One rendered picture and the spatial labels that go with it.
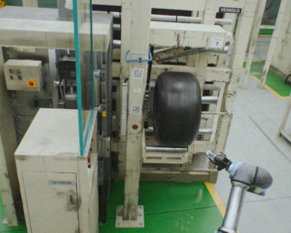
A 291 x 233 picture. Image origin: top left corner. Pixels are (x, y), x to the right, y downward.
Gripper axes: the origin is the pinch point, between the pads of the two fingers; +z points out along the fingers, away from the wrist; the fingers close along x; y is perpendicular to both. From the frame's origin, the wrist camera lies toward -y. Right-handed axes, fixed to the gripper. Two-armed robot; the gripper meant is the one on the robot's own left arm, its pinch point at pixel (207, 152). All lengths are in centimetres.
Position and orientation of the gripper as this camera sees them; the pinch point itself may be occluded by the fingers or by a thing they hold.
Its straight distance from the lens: 234.9
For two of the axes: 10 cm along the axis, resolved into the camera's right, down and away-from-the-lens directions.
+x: -7.3, 5.5, -4.1
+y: -0.9, -6.7, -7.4
